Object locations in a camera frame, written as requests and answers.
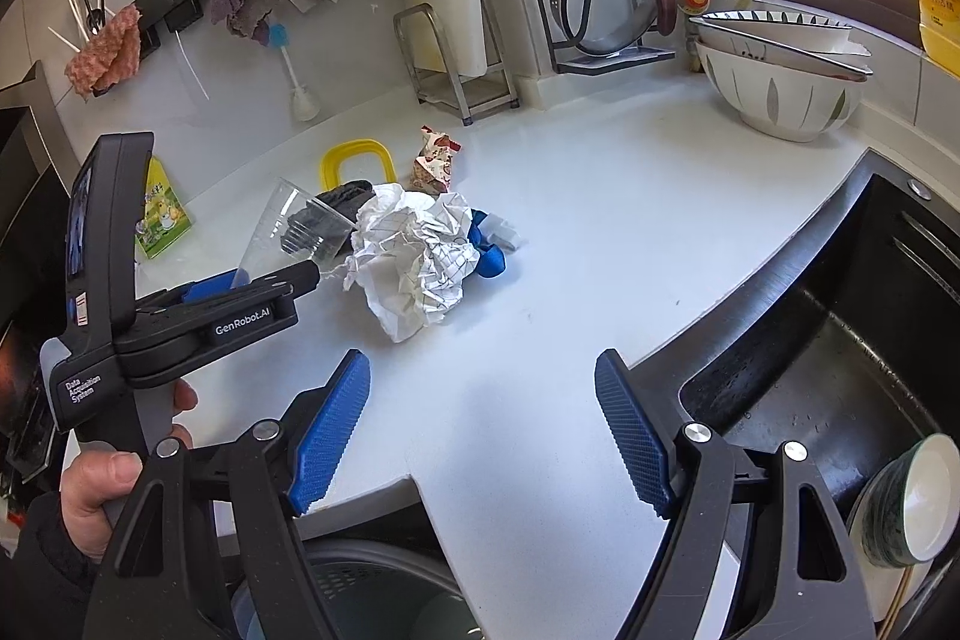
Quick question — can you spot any clear plastic cup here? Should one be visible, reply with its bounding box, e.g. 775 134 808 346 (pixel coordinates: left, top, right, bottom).
233 179 355 287

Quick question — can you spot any dark grey rag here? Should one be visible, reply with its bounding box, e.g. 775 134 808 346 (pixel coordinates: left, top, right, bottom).
280 181 374 263

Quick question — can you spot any yellow plastic handle ring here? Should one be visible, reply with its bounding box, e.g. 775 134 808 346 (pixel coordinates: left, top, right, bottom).
319 138 399 194

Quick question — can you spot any white paper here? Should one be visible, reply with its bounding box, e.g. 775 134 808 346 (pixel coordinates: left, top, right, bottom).
342 184 480 342

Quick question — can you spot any red white snack wrapper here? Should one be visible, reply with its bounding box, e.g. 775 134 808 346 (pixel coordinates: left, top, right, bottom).
410 125 462 197

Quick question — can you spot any grey perforated trash bin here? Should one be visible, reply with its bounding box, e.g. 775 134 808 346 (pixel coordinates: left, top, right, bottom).
229 536 482 640

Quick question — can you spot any black kitchen sink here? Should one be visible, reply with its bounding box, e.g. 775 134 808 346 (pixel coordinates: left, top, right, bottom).
630 151 958 513

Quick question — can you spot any person's left hand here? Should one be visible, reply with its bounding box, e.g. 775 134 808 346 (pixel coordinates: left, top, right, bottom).
58 377 200 566

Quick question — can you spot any yellow green seasoning pouch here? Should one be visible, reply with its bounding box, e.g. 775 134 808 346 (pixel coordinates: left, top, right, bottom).
135 158 192 260

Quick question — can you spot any green white bowl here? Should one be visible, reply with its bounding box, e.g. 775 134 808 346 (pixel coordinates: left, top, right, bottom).
846 432 960 626

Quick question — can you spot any black stove hood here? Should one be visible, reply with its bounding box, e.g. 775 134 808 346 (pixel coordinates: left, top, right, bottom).
2 62 80 489

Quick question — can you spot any blue white bottle brush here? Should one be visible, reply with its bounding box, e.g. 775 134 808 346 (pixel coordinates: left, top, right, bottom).
268 23 320 124

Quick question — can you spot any pink dish cloth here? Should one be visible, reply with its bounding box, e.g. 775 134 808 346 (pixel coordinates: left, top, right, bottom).
65 3 142 99

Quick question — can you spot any blue plastic scrap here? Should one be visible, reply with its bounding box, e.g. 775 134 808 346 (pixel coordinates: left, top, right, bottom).
467 209 523 280

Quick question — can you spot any steel cutting board rack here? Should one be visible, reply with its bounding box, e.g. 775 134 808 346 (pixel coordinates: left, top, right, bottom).
394 2 521 127

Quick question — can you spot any purple grey hanging cloth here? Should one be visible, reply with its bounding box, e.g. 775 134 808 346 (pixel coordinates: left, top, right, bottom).
210 0 272 47

